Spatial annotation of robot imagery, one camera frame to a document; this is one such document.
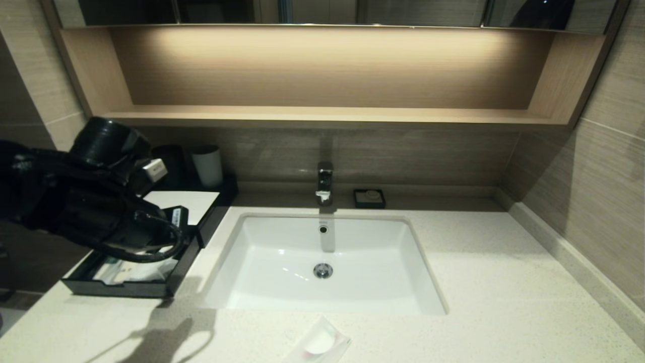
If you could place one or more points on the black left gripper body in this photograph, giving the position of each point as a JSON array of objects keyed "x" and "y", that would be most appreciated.
[{"x": 126, "y": 227}]

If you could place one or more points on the black glossy box drawer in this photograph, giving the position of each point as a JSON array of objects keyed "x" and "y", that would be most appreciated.
[{"x": 126, "y": 290}]

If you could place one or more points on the square clear white packet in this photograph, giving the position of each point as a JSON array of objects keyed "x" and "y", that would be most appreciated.
[{"x": 317, "y": 343}]

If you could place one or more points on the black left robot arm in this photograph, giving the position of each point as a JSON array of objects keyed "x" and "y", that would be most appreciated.
[{"x": 50, "y": 186}]

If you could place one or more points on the long white green-banded packet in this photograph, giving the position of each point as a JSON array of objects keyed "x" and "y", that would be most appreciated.
[{"x": 106, "y": 269}]

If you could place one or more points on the folded white plastic packet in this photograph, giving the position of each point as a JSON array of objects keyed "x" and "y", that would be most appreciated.
[{"x": 148, "y": 272}]

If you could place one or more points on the black cup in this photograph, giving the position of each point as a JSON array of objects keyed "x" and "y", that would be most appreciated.
[{"x": 174, "y": 161}]

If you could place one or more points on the white cup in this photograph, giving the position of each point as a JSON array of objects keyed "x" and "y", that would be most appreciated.
[{"x": 207, "y": 166}]

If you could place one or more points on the chrome sink drain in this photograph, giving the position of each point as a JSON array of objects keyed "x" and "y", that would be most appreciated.
[{"x": 323, "y": 270}]

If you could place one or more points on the chrome sink faucet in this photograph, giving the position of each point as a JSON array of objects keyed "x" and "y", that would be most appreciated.
[{"x": 324, "y": 181}]

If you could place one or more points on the black square soap dish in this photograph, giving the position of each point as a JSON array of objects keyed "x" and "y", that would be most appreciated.
[{"x": 359, "y": 201}]

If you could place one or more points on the white ceramic sink basin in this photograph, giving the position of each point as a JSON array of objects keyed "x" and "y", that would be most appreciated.
[{"x": 363, "y": 252}]

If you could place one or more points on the round beige soap bar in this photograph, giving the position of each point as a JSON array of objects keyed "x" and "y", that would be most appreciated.
[{"x": 372, "y": 194}]

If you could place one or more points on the mirror cabinet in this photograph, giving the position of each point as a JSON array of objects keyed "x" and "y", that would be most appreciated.
[{"x": 327, "y": 11}]

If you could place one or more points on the left wrist camera silver front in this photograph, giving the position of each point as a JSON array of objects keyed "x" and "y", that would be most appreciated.
[{"x": 153, "y": 170}]

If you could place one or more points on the wooden wall shelf niche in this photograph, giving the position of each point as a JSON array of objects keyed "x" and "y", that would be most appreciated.
[{"x": 327, "y": 75}]

